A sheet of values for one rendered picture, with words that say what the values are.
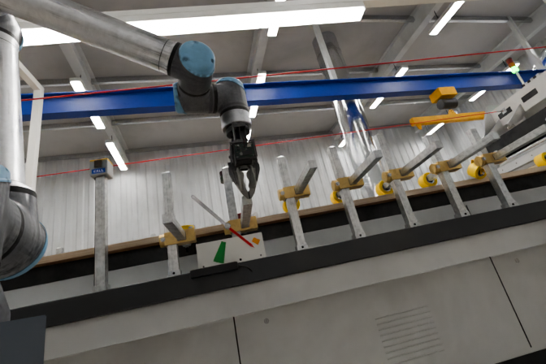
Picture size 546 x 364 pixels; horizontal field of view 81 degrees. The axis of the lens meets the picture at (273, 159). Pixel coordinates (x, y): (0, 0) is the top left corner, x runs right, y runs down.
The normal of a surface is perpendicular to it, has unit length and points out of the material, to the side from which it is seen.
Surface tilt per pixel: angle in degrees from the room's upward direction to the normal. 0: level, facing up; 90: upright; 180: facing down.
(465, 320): 90
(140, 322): 90
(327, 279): 90
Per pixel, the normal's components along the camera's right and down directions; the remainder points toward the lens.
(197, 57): 0.37, -0.41
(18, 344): 0.65, -0.42
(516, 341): 0.11, -0.41
